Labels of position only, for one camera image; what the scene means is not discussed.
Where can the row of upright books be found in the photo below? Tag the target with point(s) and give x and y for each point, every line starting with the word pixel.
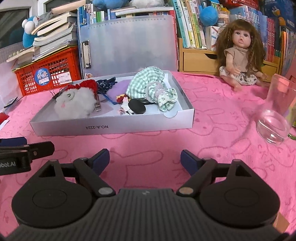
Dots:
pixel 190 26

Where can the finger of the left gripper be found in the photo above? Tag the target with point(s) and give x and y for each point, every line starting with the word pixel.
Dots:
pixel 12 142

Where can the stack of books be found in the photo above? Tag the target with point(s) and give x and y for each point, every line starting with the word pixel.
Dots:
pixel 55 30

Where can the clear glass mug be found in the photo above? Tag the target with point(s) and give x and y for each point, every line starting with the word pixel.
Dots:
pixel 277 115

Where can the red basket on books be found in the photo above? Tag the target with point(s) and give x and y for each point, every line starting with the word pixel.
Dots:
pixel 236 3

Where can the silver shallow cardboard box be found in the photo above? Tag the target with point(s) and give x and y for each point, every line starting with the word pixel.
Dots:
pixel 109 121

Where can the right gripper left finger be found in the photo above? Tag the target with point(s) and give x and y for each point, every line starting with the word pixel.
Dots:
pixel 88 173

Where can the dark blue patterned cloth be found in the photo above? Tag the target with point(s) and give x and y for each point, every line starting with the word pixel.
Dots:
pixel 105 84

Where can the brown cardboard piece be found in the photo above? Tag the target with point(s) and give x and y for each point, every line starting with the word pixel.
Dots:
pixel 280 223

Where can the small blue plush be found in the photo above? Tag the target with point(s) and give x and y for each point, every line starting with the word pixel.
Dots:
pixel 110 4

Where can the pink white bunny plush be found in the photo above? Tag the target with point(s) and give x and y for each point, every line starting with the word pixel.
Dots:
pixel 146 3

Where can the purple fluffy plush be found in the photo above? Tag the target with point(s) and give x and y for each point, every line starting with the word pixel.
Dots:
pixel 118 89

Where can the blue white cat plush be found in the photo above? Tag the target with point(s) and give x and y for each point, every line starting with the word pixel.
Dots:
pixel 28 26

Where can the white fluffy plush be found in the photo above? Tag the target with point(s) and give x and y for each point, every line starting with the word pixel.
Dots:
pixel 75 103

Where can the brown haired baby doll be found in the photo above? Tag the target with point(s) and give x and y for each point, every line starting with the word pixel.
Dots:
pixel 240 55

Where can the black round hair accessory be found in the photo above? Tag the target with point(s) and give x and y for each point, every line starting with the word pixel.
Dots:
pixel 136 106

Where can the translucent clipboard case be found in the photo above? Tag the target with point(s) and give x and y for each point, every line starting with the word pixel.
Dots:
pixel 125 45

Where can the wooden drawer organizer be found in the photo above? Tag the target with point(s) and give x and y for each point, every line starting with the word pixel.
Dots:
pixel 201 61

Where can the black binder clip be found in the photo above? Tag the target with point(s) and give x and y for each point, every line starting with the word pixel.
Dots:
pixel 56 94

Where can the red booklet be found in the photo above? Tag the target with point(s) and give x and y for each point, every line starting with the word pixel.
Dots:
pixel 4 119

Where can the blue cardboard box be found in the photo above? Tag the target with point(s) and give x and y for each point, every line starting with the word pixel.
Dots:
pixel 283 10

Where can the large blue white plush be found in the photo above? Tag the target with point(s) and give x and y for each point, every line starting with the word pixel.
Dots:
pixel 208 15

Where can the green checkered doll dress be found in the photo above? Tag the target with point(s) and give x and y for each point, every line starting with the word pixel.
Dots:
pixel 148 86

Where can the red knitted bow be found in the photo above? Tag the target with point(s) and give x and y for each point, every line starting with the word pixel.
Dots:
pixel 89 83

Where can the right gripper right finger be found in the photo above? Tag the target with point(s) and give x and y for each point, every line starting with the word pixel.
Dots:
pixel 200 170

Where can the red yellow knitted accessory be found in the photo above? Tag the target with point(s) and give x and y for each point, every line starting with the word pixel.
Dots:
pixel 120 98

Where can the red plastic crate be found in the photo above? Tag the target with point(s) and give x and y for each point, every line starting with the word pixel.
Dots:
pixel 52 72

